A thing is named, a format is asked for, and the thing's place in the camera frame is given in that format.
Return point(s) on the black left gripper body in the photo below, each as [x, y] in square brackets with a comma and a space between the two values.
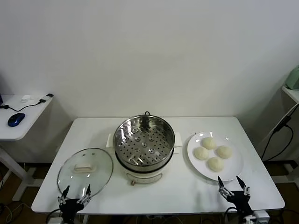
[70, 206]

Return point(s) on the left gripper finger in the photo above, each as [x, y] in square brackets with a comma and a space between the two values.
[64, 194]
[85, 196]

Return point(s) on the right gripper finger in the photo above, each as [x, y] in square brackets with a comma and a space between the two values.
[246, 191]
[224, 191]

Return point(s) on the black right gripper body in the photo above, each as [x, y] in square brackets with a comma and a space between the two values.
[239, 201]

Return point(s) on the white steamed baozi bun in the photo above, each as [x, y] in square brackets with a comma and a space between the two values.
[223, 151]
[201, 153]
[208, 142]
[215, 163]

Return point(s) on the stainless steel steamer basket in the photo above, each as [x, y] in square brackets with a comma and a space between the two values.
[161, 130]

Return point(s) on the white round plate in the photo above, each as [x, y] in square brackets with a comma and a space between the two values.
[231, 168]

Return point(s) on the cream electric cooker base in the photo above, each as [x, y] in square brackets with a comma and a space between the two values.
[144, 176]

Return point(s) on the white side desk with mouse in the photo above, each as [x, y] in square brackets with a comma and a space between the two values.
[28, 121]

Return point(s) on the blue computer mouse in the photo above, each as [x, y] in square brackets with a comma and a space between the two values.
[16, 119]

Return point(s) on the grey adapter with black ends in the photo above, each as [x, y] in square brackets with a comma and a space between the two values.
[46, 97]

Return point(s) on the small white crumpled object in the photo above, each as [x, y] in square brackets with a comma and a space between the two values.
[26, 98]

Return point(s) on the pale green appliance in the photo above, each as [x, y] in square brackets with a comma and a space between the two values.
[294, 78]

